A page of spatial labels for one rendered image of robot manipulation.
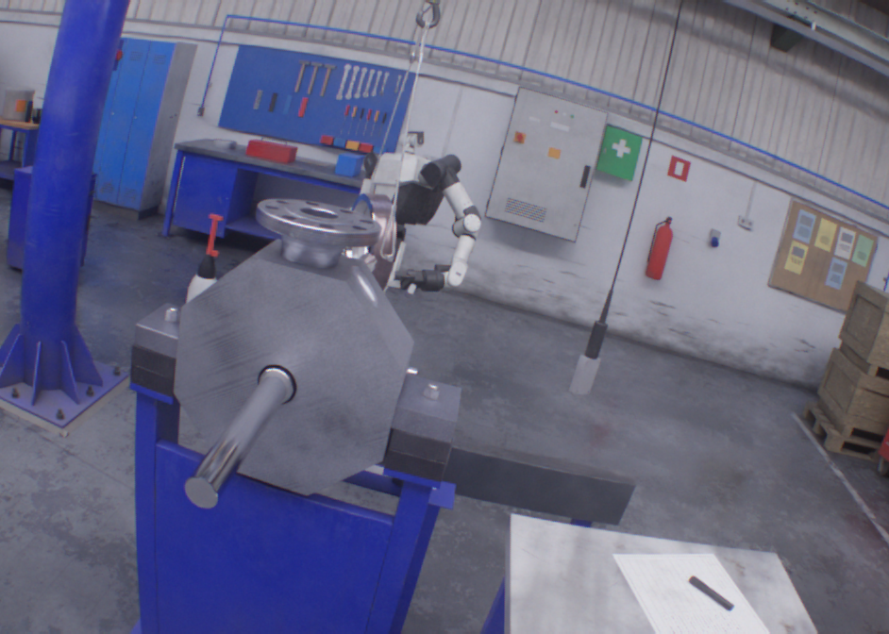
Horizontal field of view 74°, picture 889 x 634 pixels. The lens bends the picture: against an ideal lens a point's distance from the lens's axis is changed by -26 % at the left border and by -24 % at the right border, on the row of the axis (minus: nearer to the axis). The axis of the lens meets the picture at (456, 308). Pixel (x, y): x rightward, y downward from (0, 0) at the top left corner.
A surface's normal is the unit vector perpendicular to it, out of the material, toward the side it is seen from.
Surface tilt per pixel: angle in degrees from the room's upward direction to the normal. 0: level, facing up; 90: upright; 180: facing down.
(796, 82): 90
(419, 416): 90
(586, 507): 90
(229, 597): 90
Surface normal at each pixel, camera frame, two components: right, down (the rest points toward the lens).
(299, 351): -0.05, 0.26
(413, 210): 0.64, 0.38
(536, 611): 0.25, -0.93
